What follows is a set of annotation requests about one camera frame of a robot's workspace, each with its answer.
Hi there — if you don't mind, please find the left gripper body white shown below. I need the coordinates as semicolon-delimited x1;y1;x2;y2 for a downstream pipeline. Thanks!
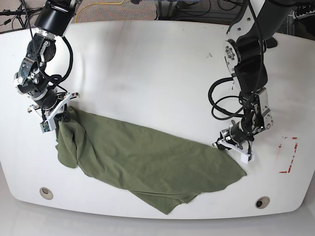
212;121;255;158

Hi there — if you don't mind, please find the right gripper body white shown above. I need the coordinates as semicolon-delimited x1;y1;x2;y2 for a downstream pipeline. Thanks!
27;92;79;123

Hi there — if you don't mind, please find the olive green T-shirt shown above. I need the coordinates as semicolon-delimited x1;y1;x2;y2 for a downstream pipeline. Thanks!
56;107;246;214

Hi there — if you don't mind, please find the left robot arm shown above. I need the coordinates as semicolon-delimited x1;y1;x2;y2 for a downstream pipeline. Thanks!
208;0;298;163

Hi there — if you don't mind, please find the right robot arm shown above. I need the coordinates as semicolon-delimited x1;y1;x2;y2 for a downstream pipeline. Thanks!
14;0;81;120

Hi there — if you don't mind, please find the red tape rectangle marking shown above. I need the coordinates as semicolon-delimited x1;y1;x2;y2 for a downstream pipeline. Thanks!
276;137;299;174

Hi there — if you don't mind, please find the black tripod stand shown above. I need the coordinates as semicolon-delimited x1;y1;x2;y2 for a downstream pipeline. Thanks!
0;0;43;30

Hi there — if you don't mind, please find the white power strip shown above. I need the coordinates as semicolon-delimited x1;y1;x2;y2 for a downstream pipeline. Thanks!
293;4;315;20

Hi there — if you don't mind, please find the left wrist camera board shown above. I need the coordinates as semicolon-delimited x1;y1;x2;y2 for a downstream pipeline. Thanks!
241;153;255;164

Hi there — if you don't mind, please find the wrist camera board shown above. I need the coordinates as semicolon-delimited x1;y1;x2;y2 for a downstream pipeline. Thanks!
241;153;255;164
40;120;56;133

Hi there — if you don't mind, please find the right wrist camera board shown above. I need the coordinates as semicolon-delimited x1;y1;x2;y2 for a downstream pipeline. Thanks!
40;120;56;133

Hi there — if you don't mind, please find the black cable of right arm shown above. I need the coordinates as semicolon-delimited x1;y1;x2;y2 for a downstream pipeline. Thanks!
46;36;74;94

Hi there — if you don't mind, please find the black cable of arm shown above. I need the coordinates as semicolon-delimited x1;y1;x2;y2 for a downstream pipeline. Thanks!
46;36;74;94
208;76;247;121

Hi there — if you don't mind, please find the right table cable grommet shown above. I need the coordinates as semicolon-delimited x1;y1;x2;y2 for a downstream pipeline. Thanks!
255;196;270;209

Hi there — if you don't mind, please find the table cable grommet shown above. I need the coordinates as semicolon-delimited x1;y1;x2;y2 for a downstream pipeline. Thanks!
255;196;270;209
39;187;53;200

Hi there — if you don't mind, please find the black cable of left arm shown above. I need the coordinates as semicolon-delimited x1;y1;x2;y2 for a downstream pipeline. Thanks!
208;76;247;121

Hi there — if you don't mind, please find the left table cable grommet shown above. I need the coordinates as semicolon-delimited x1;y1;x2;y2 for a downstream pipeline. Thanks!
39;187;53;200

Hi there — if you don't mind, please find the yellow cable on floor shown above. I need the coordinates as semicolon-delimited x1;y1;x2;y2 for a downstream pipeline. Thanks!
75;0;124;23

